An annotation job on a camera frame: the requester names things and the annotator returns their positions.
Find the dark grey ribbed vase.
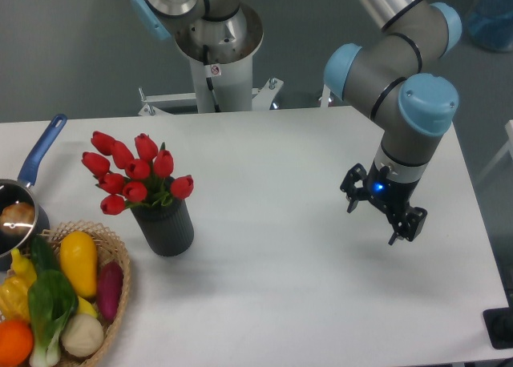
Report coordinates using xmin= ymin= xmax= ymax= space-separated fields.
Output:
xmin=131 ymin=199 xmax=194 ymax=256

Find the orange fruit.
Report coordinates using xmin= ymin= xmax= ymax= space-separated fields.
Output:
xmin=1 ymin=320 xmax=34 ymax=366

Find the green bok choy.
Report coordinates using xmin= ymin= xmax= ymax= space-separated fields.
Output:
xmin=28 ymin=269 xmax=78 ymax=366

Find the yellow banana piece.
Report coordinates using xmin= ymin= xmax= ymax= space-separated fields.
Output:
xmin=76 ymin=296 xmax=99 ymax=318

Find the red tulip bouquet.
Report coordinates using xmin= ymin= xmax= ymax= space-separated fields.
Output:
xmin=82 ymin=131 xmax=194 ymax=216

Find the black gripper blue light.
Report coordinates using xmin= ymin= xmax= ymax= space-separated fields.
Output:
xmin=340 ymin=163 xmax=427 ymax=245

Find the woven wicker basket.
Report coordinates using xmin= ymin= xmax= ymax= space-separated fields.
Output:
xmin=42 ymin=220 xmax=131 ymax=366

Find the yellow bell pepper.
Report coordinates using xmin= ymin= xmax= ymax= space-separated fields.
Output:
xmin=1 ymin=248 xmax=37 ymax=323

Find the beige garlic bulb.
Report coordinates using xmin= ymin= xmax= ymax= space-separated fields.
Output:
xmin=61 ymin=314 xmax=104 ymax=357

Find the blue-handled saucepan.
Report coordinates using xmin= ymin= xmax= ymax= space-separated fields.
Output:
xmin=1 ymin=114 xmax=67 ymax=272

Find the dark green cucumber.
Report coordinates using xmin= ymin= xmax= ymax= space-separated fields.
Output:
xmin=30 ymin=236 xmax=60 ymax=275

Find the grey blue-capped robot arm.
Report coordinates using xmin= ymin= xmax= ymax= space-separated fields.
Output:
xmin=131 ymin=0 xmax=462 ymax=241

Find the bread roll in pan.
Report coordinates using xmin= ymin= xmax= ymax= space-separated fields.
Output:
xmin=1 ymin=202 xmax=35 ymax=236

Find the purple eggplant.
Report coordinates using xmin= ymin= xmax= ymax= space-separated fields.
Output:
xmin=96 ymin=261 xmax=123 ymax=321

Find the yellow squash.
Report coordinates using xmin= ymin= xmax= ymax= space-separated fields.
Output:
xmin=59 ymin=231 xmax=98 ymax=300

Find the blue translucent container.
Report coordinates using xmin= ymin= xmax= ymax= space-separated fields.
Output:
xmin=465 ymin=0 xmax=512 ymax=53

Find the black device at table edge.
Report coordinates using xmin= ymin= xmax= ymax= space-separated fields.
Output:
xmin=483 ymin=308 xmax=512 ymax=349

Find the white chair frame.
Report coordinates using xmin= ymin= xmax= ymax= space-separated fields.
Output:
xmin=476 ymin=120 xmax=513 ymax=184

